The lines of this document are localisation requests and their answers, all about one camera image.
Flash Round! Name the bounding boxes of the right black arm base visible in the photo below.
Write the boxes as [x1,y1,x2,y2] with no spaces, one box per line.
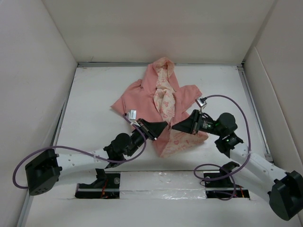
[200,169,250,200]

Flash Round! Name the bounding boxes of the purple cable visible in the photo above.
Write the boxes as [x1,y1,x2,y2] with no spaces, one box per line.
[194,94,251,201]
[13,113,147,189]

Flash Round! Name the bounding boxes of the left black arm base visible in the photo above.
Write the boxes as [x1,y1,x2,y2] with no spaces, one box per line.
[75,169,121,200]

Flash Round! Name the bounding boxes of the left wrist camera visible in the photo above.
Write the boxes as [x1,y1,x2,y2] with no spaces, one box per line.
[125,109,138,125]

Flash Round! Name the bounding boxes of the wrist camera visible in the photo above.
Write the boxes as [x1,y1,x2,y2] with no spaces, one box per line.
[195,97,207,112]
[125,109,138,125]

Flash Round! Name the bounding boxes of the pink hooded jacket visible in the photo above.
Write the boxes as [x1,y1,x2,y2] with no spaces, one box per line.
[111,57,208,158]

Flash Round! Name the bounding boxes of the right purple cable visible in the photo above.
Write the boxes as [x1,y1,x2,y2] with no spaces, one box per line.
[194,94,251,201]

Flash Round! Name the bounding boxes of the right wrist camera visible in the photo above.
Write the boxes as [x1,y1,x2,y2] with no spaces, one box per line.
[195,97,207,112]

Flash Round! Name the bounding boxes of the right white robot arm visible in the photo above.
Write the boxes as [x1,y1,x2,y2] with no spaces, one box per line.
[172,110,303,221]

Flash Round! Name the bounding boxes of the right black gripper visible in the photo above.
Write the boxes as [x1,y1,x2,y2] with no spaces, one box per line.
[171,110,223,137]

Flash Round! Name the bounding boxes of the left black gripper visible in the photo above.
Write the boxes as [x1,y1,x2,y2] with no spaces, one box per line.
[126,118,166,156]

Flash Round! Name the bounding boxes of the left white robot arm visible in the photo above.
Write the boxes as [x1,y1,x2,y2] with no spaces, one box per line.
[25,119,168,196]

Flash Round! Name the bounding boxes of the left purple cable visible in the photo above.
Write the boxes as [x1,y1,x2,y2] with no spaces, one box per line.
[13,113,147,189]

